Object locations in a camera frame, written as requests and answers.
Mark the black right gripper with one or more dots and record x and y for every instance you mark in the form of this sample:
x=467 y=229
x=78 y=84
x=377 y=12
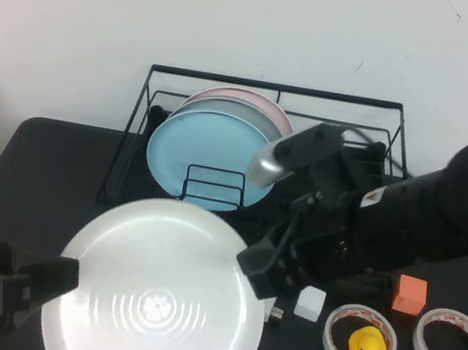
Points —
x=328 y=232

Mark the white round plate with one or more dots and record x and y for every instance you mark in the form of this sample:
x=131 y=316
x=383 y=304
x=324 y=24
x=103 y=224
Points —
x=155 y=261

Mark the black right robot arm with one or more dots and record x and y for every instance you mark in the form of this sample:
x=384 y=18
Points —
x=437 y=206

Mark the light blue plate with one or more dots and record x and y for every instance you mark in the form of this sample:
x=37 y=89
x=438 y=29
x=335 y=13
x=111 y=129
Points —
x=202 y=147

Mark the grey plate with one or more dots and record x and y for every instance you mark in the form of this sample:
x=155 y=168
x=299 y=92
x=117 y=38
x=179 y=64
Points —
x=236 y=108

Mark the pink plate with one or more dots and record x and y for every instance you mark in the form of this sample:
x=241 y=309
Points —
x=239 y=94

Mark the white power adapter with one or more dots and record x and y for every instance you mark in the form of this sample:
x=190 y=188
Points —
x=275 y=314

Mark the small white cube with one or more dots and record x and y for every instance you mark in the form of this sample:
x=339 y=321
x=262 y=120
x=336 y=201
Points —
x=309 y=303

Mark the yellow rubber duck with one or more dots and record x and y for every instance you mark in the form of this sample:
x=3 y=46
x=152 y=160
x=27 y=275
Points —
x=365 y=345

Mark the orange cube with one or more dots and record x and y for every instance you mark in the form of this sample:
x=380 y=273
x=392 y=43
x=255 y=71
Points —
x=409 y=296

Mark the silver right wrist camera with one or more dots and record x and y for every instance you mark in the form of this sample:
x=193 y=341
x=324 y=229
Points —
x=265 y=167

